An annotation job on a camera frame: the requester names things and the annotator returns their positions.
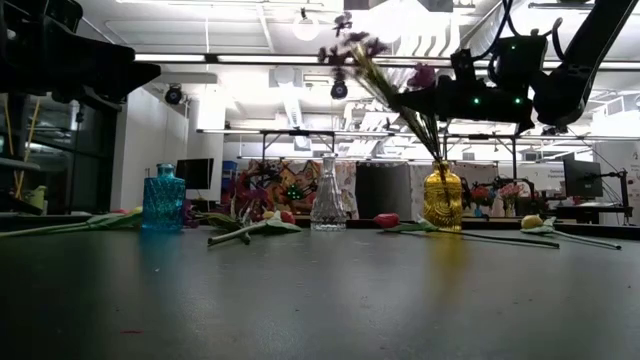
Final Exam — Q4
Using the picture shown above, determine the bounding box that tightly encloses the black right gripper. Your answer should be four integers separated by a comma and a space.
392, 74, 536, 135

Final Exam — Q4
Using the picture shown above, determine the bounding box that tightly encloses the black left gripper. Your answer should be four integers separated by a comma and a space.
9, 19, 162, 107

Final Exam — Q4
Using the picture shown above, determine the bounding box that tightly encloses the black monitor on arm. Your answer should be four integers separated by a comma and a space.
562, 158, 604, 199

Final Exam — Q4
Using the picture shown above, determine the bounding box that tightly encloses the amber glass vase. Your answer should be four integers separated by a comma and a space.
423, 159, 464, 233

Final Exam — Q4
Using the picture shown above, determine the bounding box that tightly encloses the blue glass vase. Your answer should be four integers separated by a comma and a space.
141, 162, 187, 232

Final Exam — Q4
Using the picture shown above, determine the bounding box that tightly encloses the clear glass vase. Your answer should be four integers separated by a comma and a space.
309, 152, 348, 232

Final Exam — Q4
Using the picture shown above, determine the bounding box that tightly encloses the black curtain panel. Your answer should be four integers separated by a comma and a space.
354, 162, 412, 220

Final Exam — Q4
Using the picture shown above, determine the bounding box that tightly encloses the red background flower bouquet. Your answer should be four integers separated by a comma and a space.
469, 183, 494, 219

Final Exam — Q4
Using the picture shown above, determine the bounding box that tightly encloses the wooden stick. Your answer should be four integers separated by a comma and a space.
14, 97, 41, 199

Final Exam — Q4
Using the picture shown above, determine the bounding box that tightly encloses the small black monitor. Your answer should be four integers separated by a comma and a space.
174, 157, 215, 191

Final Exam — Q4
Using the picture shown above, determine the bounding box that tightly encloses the pink background flower bouquet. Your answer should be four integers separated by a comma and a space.
499, 182, 525, 219

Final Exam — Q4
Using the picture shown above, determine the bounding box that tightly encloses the round ceiling lamp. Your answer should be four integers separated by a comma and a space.
292, 12, 321, 43

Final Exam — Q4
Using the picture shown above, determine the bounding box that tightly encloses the colourful patterned cloth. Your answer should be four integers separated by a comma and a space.
239, 158, 359, 220

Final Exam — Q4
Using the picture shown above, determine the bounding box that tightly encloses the blue storage box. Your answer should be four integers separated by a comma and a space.
222, 159, 239, 191

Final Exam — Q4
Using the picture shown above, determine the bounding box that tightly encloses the pale green jug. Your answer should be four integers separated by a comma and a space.
24, 184, 49, 211

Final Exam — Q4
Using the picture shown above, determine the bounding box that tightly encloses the black table mat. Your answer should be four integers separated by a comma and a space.
0, 224, 640, 360

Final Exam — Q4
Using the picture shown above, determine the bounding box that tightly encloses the black background gantry frame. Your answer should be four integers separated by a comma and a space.
259, 128, 519, 181

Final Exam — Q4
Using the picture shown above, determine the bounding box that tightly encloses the black aluminium table frame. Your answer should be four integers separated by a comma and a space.
0, 212, 640, 240

